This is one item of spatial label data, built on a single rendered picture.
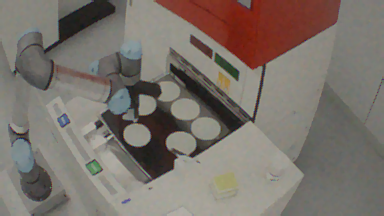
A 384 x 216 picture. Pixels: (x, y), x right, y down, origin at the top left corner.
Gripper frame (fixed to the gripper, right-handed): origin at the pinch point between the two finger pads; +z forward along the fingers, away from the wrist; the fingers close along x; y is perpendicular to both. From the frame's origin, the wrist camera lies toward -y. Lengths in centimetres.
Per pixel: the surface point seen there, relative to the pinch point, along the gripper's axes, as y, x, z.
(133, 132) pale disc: 1.8, 4.9, 1.4
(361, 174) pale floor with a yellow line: -164, 8, 92
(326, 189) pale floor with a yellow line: -122, 8, 92
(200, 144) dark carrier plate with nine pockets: -20.0, 12.7, 1.5
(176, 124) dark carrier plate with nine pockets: -13.8, 3.1, 1.5
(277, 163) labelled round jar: -39, 38, -15
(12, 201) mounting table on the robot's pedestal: 71, 35, 9
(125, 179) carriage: 8.7, 24.3, 3.4
